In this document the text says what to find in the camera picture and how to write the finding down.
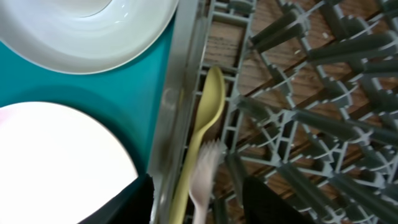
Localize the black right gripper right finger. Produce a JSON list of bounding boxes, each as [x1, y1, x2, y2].
[[243, 176, 314, 224]]

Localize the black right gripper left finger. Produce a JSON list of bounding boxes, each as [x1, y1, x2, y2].
[[79, 174, 154, 224]]

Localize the pink round plate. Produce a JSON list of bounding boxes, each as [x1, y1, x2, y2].
[[1, 101, 138, 223]]

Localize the white round plate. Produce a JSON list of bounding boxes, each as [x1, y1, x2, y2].
[[1, 0, 179, 75]]

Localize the grey dishwasher rack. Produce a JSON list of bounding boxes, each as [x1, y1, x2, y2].
[[148, 0, 397, 223]]

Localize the white plastic fork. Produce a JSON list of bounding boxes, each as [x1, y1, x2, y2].
[[189, 139, 222, 224]]

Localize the teal plastic tray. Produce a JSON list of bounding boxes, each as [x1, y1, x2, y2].
[[1, 21, 175, 174]]

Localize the yellow plastic spoon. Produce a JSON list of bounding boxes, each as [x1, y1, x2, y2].
[[169, 66, 226, 224]]

